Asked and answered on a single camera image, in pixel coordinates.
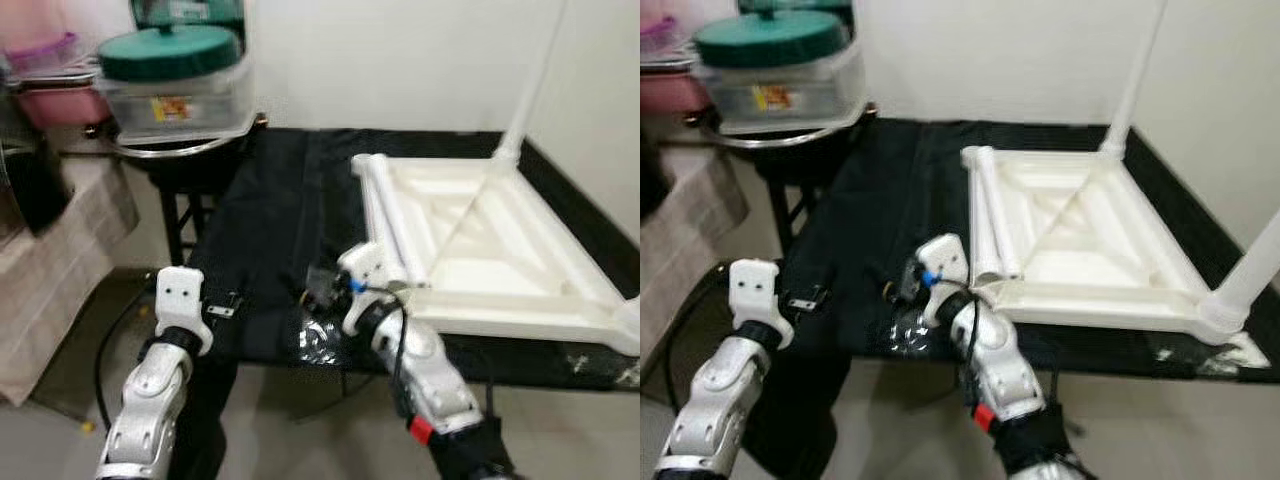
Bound black round basin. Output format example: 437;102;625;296
715;105;879;186
110;115;269;196

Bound beige striped cloth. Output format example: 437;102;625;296
640;145;749;376
0;155;141;406

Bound black bag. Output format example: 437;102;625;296
640;135;673;221
0;125;73;239

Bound dark green lid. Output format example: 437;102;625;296
98;25;244;83
693;10;851;69

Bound pink plastic basin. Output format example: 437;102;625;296
15;85;113;129
640;72;711;116

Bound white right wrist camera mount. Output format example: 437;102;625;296
337;243;393;336
917;233;971;326

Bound black tablecloth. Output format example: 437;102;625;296
780;118;1280;383
185;128;641;391

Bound clear plastic storage box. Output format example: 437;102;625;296
98;55;259;146
700;45;869;136

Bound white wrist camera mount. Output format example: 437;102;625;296
917;233;971;326
337;243;393;336
728;258;794;349
155;266;214;356

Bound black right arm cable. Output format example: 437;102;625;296
355;283;411;393
930;275;986;401

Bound green lid with white label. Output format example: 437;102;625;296
130;0;246;31
738;0;853;16

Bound black metal stand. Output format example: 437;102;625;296
768;180;813;253
158;188;203;267

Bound pink container purple rim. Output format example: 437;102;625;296
3;30;81;77
640;15;691;61

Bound white plastic table top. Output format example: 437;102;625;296
350;152;641;358
960;145;1251;346

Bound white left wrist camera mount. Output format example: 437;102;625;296
155;266;214;356
728;258;794;349

